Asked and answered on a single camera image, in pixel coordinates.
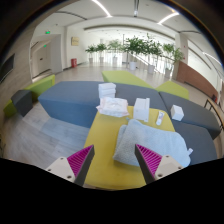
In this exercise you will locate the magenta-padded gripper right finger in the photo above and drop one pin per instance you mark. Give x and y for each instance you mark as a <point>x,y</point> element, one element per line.
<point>150,159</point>

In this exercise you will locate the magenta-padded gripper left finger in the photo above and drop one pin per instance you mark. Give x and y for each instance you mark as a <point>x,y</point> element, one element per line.
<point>81,159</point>

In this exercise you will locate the light blue-grey towel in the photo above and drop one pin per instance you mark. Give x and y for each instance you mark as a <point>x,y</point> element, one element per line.
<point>156,138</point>

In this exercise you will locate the white squeeze tube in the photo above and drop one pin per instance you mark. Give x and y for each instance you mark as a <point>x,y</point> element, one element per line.
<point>160,118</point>

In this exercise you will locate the white upright paper box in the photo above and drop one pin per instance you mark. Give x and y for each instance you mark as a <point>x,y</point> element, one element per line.
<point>141,109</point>

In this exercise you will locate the white cube box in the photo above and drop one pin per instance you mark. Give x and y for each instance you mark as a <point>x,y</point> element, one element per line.
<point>177,112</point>

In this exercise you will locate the long blue-grey sofa block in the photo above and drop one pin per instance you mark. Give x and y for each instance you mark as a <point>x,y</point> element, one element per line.
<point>70,100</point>

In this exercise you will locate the white plastic-wrapped package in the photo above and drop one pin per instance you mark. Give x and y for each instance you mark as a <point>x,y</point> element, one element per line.
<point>112,106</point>

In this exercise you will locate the stack of white folded cloths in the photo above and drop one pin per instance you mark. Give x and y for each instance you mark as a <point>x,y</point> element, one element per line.
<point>107,90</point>

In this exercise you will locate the green sofa block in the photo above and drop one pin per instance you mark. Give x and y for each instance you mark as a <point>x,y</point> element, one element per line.
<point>173,89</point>
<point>123,78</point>

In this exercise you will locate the wooden bench with black legs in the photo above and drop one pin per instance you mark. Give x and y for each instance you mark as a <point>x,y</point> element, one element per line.
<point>216,111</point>

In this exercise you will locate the dark grey cube seat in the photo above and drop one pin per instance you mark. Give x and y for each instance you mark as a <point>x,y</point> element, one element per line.
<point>22,101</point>

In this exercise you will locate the green bench seat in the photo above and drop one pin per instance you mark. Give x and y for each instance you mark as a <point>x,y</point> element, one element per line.
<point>41,86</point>

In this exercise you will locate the red bin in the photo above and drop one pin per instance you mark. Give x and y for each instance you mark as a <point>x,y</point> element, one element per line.
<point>73,63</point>

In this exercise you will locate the row of potted plants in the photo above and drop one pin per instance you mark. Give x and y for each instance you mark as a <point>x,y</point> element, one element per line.
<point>135,46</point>

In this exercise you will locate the green exit sign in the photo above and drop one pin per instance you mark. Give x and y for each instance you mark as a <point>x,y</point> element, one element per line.
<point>47,32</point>

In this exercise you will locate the ceiling light strips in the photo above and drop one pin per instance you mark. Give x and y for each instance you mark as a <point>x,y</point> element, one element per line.
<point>101,7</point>

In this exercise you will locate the framed wall picture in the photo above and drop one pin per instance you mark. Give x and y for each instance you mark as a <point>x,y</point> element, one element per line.
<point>75,41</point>

